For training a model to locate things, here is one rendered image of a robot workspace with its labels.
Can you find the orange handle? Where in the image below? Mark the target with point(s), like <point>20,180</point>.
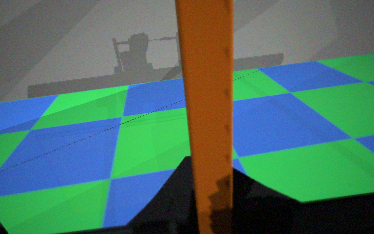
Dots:
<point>205,29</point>

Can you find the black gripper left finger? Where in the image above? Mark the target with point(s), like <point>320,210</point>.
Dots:
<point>171,211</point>

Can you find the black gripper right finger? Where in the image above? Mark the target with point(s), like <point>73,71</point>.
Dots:
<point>258,209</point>

